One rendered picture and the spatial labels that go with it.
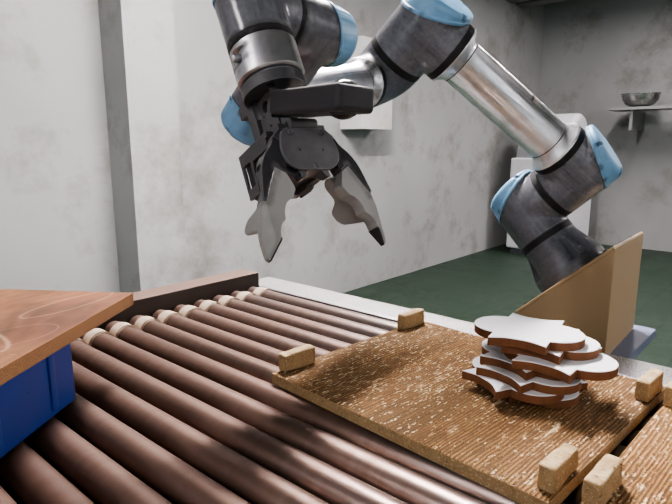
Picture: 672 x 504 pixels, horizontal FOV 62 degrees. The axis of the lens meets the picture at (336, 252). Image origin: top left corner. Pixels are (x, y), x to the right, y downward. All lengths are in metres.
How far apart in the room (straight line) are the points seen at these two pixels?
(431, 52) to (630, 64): 6.77
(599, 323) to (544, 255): 0.18
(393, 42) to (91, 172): 2.48
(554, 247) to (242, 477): 0.79
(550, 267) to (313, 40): 0.70
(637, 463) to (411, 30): 0.75
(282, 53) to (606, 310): 0.75
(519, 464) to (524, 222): 0.67
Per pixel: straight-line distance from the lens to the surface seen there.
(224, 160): 3.79
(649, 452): 0.71
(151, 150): 3.22
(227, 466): 0.65
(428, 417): 0.70
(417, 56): 1.06
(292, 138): 0.57
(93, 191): 3.33
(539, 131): 1.13
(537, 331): 0.77
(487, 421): 0.71
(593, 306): 1.12
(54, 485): 0.67
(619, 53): 7.82
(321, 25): 0.71
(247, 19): 0.64
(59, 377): 0.80
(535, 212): 1.20
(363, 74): 1.01
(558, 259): 1.18
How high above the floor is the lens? 1.26
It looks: 11 degrees down
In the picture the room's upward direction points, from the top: straight up
